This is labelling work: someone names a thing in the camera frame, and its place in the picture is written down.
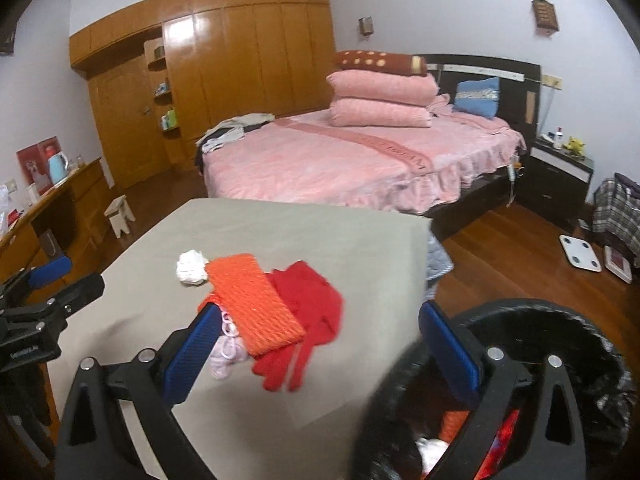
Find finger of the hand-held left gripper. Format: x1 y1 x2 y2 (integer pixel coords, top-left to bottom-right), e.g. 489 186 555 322
0 255 72 311
47 273 106 317

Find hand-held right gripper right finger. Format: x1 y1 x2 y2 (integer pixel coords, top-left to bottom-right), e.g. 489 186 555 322
419 300 587 480

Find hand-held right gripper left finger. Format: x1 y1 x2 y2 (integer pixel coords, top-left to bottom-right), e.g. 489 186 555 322
55 304 223 480

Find orange knobby mat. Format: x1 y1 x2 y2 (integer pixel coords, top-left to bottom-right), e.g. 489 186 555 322
439 410 472 442
199 254 307 358

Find white tissue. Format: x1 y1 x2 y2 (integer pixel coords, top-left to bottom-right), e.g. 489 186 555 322
176 249 210 287

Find red glove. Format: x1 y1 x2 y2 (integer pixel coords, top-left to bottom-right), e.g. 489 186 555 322
252 260 346 393
480 409 522 480

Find white paper scrap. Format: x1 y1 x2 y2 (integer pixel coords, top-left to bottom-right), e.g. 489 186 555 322
416 437 452 477

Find black lined trash bin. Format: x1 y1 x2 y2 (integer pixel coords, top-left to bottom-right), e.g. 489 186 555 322
380 305 640 480

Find wooden desk cabinet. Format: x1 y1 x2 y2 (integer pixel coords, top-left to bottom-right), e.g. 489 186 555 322
0 157 114 292

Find small wooden stool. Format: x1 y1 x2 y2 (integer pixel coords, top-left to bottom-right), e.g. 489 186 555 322
104 196 136 239

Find grey quilted cloth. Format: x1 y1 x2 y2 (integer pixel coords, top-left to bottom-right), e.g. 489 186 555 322
425 234 454 292

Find light blue kettle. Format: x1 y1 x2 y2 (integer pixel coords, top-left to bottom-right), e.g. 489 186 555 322
47 151 70 185

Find red box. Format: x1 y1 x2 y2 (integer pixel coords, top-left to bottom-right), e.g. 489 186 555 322
16 136 61 196

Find wooden door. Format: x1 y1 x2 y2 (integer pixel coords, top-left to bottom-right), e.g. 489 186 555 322
89 67 172 189

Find white bathroom scale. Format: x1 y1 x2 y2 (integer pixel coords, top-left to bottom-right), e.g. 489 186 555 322
559 234 602 274

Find scale with dark red centre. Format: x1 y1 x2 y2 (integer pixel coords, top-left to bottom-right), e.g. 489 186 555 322
604 245 634 285

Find dark nightstand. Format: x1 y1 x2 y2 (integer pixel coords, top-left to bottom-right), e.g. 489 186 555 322
517 135 596 234

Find bed with pink cover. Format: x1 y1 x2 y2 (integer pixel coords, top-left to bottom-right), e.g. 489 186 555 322
200 95 529 219

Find plaid cloth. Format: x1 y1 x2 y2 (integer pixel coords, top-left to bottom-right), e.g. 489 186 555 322
592 178 640 262

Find light crumpled clothes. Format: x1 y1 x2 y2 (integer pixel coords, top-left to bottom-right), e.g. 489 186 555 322
196 112 276 154

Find lower pink pillow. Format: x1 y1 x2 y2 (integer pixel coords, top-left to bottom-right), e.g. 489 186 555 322
328 97 434 129

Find pink pillow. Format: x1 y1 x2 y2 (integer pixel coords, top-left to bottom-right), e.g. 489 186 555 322
326 71 440 107
328 97 434 129

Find blue cushion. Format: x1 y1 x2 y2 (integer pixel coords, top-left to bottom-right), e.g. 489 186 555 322
452 76 501 120

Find upper pink pillow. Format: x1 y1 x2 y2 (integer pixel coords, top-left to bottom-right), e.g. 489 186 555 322
326 71 440 107

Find wooden wardrobe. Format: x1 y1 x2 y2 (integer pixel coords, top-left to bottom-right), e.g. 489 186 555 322
69 0 337 171

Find brown dotted bolster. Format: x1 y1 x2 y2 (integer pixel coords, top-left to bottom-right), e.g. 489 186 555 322
334 50 430 79

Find dark bed frame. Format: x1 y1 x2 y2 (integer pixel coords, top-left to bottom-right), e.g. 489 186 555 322
417 54 543 241

